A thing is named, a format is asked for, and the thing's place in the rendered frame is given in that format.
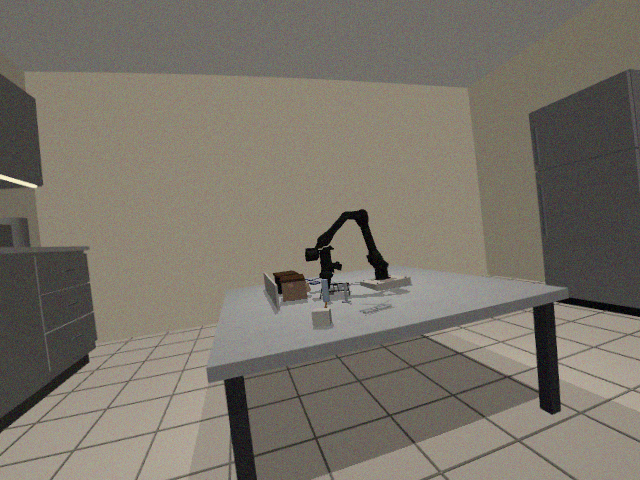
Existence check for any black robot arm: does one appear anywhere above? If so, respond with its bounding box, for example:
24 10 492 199
305 209 391 280

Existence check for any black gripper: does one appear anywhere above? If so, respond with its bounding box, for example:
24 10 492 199
319 259 334 289

